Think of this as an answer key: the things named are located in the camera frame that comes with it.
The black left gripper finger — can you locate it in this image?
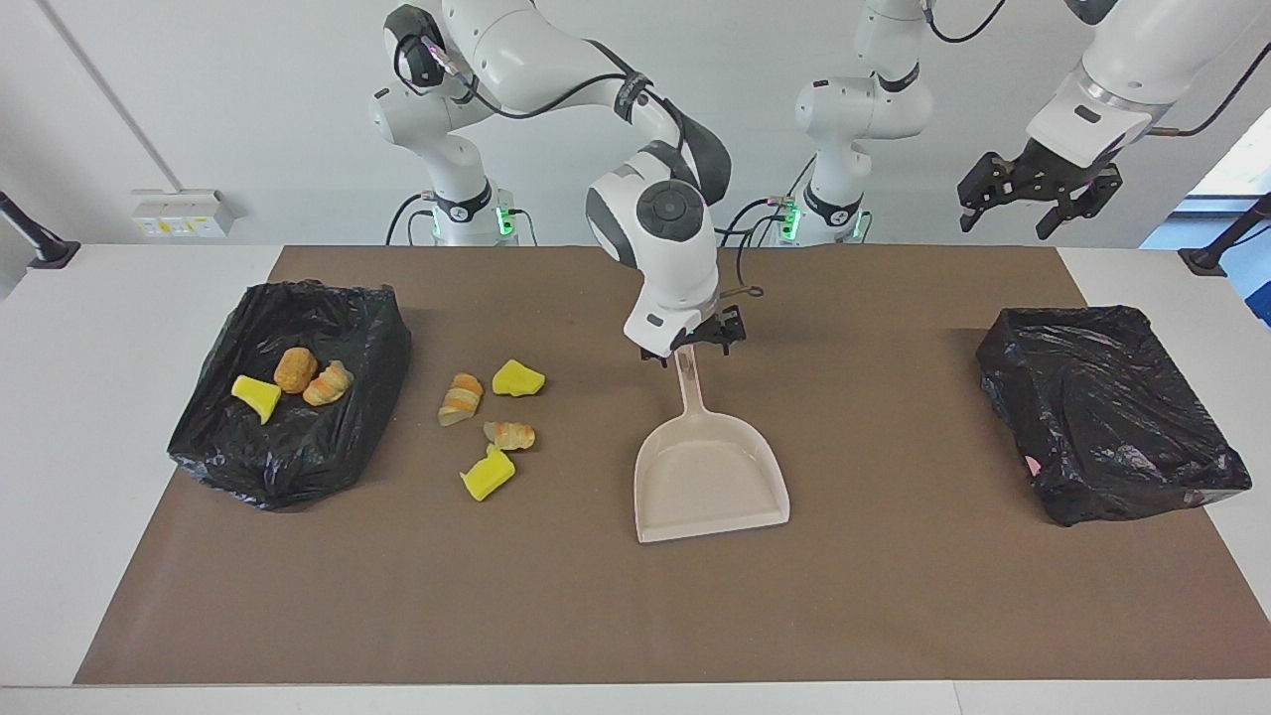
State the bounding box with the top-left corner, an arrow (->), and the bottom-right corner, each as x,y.
958,152 -> 1024,234
1035,164 -> 1123,241

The beige plastic dustpan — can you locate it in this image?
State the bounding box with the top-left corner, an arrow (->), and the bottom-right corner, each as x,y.
634,348 -> 791,545

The pale crusty bread toy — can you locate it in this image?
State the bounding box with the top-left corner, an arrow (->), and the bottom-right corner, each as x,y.
303,360 -> 354,407

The brown bread roll toy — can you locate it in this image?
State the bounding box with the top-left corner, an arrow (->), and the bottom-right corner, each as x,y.
274,347 -> 319,394

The yellow sponge piece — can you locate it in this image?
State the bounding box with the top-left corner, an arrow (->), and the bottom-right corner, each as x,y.
231,374 -> 282,425
459,444 -> 517,502
492,359 -> 547,398

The black bag bin pink spot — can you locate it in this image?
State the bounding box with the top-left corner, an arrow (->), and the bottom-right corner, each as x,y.
975,305 -> 1253,527

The black bag lined bin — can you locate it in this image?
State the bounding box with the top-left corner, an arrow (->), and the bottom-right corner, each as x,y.
167,280 -> 412,512

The bright window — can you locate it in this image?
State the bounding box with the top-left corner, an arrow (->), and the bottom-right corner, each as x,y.
1140,104 -> 1271,329

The striped sliced bread toy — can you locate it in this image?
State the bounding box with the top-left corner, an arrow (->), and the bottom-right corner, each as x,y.
438,372 -> 485,428

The brown table mat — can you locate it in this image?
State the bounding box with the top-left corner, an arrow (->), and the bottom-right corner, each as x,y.
74,245 -> 1271,686

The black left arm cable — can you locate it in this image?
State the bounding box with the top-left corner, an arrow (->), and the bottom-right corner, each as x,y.
923,0 -> 1271,137

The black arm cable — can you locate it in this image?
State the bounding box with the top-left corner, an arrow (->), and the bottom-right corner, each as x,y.
397,30 -> 768,299
923,0 -> 1271,137

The black base cable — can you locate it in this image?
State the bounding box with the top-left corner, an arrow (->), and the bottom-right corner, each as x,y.
385,192 -> 438,247
720,197 -> 795,247

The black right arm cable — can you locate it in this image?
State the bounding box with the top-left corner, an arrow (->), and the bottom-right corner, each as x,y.
397,30 -> 768,299

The white wall socket box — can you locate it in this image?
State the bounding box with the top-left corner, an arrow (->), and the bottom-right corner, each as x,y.
131,189 -> 235,239

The white wall conduit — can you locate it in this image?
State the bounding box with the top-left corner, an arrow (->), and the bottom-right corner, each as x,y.
38,0 -> 180,192

